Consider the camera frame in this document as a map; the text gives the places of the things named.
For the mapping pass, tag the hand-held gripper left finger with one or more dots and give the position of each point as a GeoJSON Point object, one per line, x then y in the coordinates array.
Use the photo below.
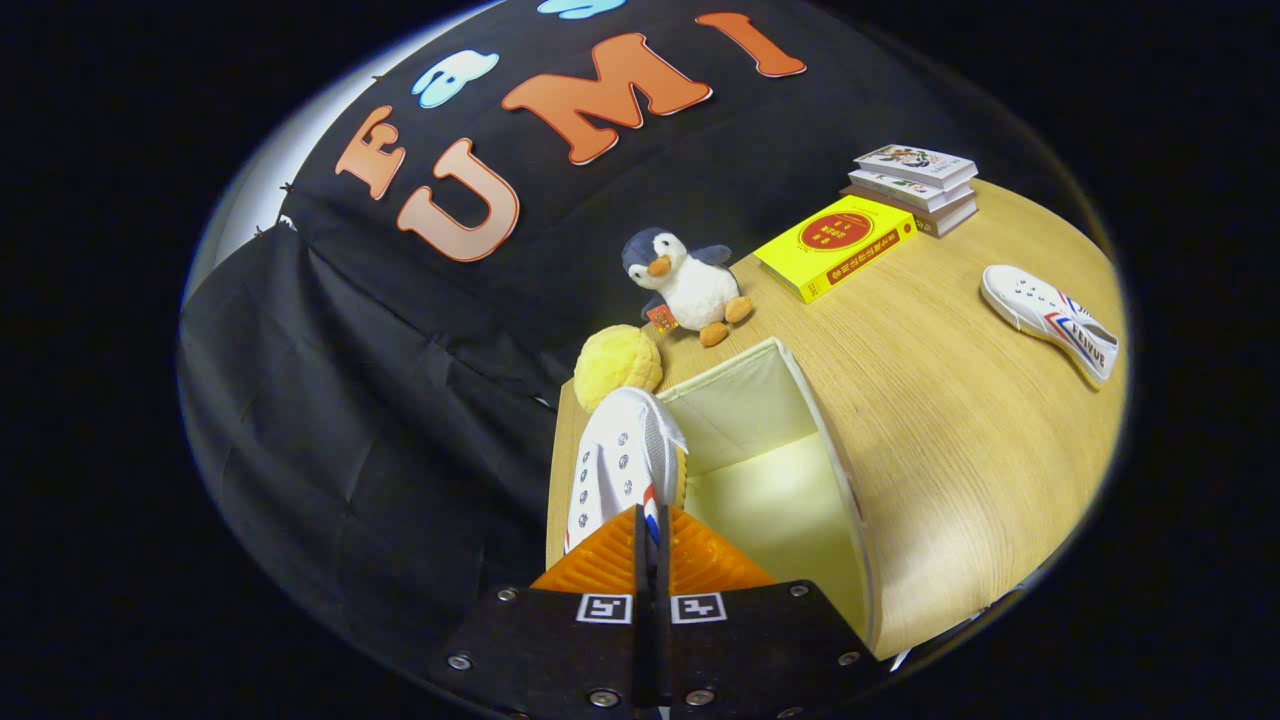
{"type": "Point", "coordinates": [560, 650]}

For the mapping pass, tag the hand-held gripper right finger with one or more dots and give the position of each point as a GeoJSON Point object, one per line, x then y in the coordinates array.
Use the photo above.
{"type": "Point", "coordinates": [750, 650]}

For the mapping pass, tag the beige fabric storage box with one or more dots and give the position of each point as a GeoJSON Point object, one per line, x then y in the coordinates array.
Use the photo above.
{"type": "Point", "coordinates": [760, 480]}

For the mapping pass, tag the white canvas shoe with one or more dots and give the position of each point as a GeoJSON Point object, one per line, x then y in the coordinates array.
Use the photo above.
{"type": "Point", "coordinates": [620, 450]}
{"type": "Point", "coordinates": [1030, 305]}

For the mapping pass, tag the yellow plush ball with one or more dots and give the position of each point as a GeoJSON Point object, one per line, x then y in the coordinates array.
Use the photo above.
{"type": "Point", "coordinates": [615, 365]}

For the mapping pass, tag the penguin plush toy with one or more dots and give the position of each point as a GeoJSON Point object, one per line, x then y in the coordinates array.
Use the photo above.
{"type": "Point", "coordinates": [690, 285]}

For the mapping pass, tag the yellow book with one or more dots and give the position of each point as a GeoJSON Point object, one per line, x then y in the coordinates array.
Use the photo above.
{"type": "Point", "coordinates": [830, 240]}

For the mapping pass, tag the brown book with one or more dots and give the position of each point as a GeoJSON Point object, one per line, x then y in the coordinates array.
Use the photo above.
{"type": "Point", "coordinates": [940, 222]}

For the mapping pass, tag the white floral cover book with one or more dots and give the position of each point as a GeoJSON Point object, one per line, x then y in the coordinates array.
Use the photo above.
{"type": "Point", "coordinates": [915, 160]}

